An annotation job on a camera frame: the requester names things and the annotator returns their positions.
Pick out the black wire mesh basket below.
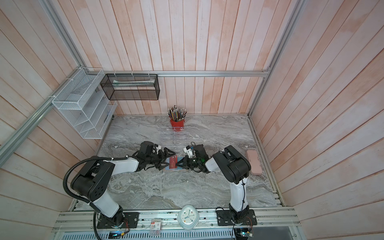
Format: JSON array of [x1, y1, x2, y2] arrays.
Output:
[[101, 74, 160, 101]]

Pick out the left blue circuit board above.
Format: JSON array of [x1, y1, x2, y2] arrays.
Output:
[[108, 231, 125, 240]]

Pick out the white analog clock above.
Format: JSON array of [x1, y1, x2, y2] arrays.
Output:
[[177, 205, 200, 231]]

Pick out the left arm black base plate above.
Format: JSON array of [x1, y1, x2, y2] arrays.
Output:
[[96, 212, 140, 229]]

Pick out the green circuit board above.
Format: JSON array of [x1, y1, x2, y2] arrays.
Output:
[[234, 228, 253, 240]]

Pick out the white wire mesh shelf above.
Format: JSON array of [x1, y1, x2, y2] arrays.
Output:
[[52, 68, 117, 140]]

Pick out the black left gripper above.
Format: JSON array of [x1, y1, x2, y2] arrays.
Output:
[[146, 147, 176, 171]]

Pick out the pink case on table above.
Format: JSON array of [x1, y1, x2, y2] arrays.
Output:
[[246, 150, 263, 176]]

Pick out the aluminium frame rail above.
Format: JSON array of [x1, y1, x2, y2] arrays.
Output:
[[102, 70, 269, 78]]

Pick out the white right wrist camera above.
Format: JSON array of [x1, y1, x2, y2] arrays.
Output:
[[183, 146, 195, 159]]

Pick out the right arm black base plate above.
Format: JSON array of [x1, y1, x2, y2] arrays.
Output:
[[215, 208, 258, 227]]

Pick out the red pencil cup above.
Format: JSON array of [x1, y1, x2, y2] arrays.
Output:
[[170, 119, 185, 132]]

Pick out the red credit card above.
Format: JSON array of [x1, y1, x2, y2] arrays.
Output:
[[169, 155, 178, 169]]

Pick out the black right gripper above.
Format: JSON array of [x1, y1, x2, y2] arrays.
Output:
[[176, 155, 202, 170]]

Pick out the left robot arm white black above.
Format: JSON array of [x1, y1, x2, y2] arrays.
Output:
[[64, 141, 176, 219]]

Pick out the black corrugated cable hose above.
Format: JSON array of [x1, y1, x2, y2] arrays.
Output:
[[62, 155, 130, 240]]

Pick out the small red white box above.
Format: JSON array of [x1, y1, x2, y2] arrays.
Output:
[[149, 218, 162, 237]]

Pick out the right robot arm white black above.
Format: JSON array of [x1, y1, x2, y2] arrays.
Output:
[[176, 144, 252, 215]]

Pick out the bundle of coloured pencils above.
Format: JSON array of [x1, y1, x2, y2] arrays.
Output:
[[168, 106, 187, 122]]

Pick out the clear acrylic organizer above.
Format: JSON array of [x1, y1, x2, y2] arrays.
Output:
[[160, 127, 192, 149]]

